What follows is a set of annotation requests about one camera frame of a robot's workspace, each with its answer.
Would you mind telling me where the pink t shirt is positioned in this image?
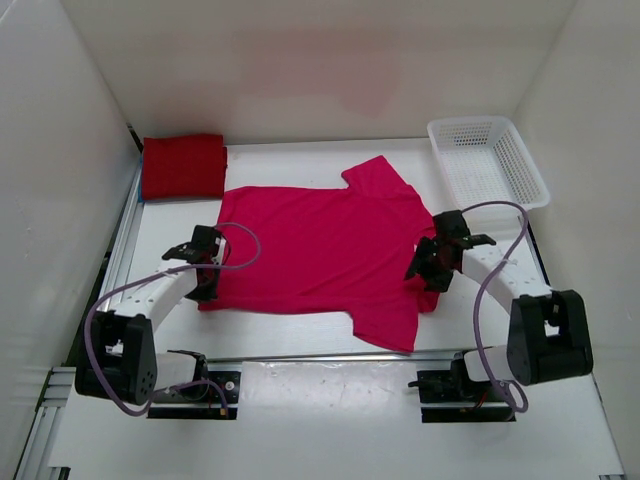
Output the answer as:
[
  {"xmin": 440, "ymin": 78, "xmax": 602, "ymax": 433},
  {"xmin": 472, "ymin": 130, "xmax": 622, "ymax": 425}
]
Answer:
[{"xmin": 199, "ymin": 156, "xmax": 438, "ymax": 352}]

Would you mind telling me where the dark red t shirt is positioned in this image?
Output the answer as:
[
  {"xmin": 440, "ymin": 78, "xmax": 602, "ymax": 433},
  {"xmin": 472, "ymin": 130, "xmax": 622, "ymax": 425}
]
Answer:
[{"xmin": 142, "ymin": 134, "xmax": 228, "ymax": 201}]

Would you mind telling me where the blue t shirt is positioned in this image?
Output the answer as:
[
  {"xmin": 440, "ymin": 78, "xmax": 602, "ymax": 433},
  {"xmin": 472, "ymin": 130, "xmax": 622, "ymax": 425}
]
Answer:
[{"xmin": 137, "ymin": 153, "xmax": 144, "ymax": 204}]

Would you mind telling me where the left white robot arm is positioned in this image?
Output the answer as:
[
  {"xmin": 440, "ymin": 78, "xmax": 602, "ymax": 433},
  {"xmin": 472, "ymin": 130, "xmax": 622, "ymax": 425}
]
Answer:
[{"xmin": 75, "ymin": 225, "xmax": 226, "ymax": 406}]

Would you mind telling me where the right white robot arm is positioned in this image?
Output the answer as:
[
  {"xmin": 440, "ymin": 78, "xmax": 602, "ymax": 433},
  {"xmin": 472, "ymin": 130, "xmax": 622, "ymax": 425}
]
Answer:
[{"xmin": 405, "ymin": 210, "xmax": 594, "ymax": 402}]

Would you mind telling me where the white plastic basket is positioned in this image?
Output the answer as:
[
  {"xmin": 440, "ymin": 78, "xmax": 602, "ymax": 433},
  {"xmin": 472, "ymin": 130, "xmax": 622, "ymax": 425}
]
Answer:
[{"xmin": 427, "ymin": 115, "xmax": 551, "ymax": 224}]

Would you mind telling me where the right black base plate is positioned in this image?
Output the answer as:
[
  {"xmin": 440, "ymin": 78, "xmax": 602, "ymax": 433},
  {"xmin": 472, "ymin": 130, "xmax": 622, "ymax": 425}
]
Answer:
[{"xmin": 408, "ymin": 370, "xmax": 516, "ymax": 424}]

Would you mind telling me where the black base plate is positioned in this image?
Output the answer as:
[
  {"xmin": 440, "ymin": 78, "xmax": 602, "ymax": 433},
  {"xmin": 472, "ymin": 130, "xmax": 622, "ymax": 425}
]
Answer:
[
  {"xmin": 147, "ymin": 370, "xmax": 241, "ymax": 421},
  {"xmin": 408, "ymin": 370, "xmax": 516, "ymax": 424}
]

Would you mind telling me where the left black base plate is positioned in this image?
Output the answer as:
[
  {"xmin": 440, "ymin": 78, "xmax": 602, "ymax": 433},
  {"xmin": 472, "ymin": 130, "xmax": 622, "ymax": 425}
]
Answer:
[{"xmin": 147, "ymin": 370, "xmax": 241, "ymax": 421}]

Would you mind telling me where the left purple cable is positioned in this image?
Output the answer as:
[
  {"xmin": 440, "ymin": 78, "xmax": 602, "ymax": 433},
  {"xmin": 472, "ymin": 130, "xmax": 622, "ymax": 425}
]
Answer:
[{"xmin": 87, "ymin": 221, "xmax": 263, "ymax": 418}]

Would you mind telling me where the aluminium frame rail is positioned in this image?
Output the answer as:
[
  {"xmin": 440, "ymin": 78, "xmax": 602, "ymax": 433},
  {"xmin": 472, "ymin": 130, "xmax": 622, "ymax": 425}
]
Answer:
[{"xmin": 14, "ymin": 147, "xmax": 576, "ymax": 480}]

